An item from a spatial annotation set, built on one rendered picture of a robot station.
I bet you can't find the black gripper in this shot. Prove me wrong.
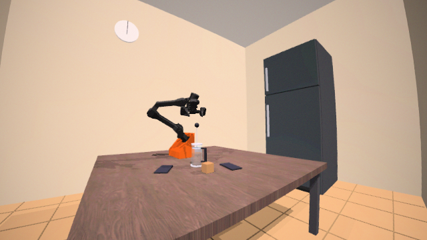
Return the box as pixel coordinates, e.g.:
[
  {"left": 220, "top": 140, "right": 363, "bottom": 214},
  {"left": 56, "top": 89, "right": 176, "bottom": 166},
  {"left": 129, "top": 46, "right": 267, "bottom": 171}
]
[{"left": 180, "top": 105, "right": 206, "bottom": 117}]

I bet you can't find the white french press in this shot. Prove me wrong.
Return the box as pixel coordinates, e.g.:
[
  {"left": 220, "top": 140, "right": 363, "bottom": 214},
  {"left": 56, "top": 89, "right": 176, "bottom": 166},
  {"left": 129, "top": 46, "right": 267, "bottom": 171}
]
[{"left": 190, "top": 123, "right": 207, "bottom": 167}]

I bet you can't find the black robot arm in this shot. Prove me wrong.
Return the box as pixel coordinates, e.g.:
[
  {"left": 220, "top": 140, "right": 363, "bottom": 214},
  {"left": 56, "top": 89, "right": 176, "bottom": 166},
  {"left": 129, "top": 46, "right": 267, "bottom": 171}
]
[{"left": 147, "top": 92, "right": 199, "bottom": 143}]

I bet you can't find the dark grey flat rectangle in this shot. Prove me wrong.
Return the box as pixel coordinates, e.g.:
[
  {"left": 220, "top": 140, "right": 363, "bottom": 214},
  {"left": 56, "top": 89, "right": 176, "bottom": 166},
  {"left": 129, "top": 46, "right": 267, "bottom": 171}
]
[
  {"left": 220, "top": 162, "right": 242, "bottom": 171},
  {"left": 153, "top": 165, "right": 173, "bottom": 174}
]

